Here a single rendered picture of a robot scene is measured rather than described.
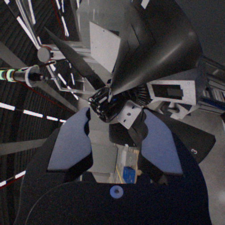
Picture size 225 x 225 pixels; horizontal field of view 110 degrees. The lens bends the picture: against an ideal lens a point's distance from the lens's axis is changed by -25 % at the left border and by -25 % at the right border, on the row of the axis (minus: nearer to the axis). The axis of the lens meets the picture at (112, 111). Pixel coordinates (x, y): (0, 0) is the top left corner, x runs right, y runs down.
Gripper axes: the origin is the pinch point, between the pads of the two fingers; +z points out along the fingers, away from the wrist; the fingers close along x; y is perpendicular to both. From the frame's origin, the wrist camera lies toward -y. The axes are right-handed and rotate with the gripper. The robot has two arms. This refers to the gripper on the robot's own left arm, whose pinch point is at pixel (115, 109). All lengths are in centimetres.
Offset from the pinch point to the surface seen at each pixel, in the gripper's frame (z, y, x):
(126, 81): 8.1, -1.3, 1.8
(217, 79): 52, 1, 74
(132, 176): 129, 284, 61
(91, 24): 56, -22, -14
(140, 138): 13.9, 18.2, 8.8
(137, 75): 5.2, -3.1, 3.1
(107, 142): 839, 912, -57
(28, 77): 17.7, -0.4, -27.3
